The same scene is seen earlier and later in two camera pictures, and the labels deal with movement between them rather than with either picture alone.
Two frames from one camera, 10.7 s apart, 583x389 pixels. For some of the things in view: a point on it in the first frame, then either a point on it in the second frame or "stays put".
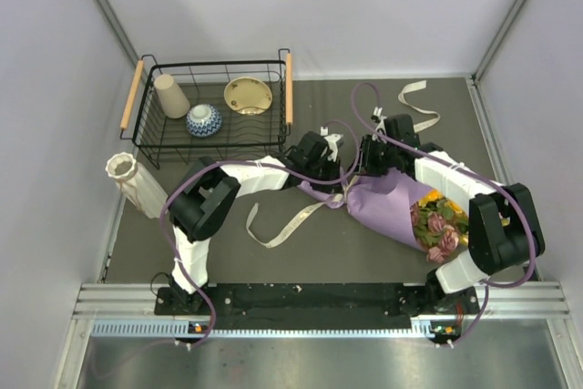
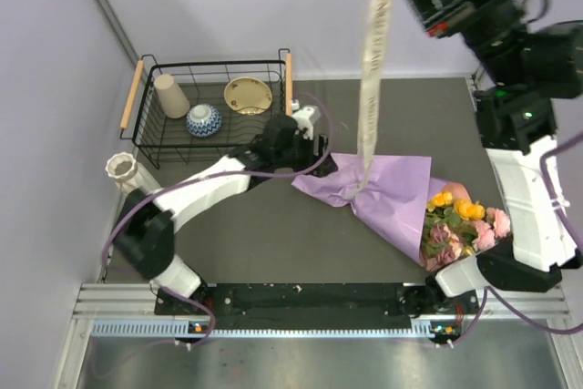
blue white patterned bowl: [203, 120] stays put
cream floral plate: [247, 96] stays put
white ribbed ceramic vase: [138, 183] stays put
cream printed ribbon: [300, 222] to [377, 29]
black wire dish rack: [213, 109] stays put
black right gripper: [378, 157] to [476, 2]
